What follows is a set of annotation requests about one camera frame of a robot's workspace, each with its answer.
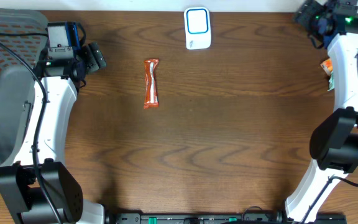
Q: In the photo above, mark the white barcode scanner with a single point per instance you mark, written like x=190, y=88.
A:
x=197, y=28

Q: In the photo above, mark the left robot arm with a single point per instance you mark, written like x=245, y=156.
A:
x=37, y=187

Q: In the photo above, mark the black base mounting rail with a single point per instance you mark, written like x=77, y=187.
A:
x=250, y=216

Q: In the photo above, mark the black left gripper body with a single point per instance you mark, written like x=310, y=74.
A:
x=89, y=59

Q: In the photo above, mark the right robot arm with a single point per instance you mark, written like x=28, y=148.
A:
x=334, y=143

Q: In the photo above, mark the grey plastic mesh basket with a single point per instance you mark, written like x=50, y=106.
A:
x=23, y=32

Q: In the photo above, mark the red white snack bar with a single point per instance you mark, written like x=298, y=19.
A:
x=151, y=98

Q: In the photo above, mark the teal snack wrapper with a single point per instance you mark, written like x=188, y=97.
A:
x=331, y=81

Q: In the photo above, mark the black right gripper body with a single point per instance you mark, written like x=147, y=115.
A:
x=310, y=17

